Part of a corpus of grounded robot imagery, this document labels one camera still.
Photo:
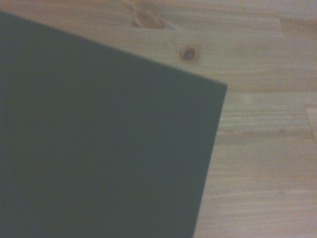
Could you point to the black two-drawer cabinet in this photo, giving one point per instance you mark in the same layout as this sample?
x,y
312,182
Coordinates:
x,y
99,136

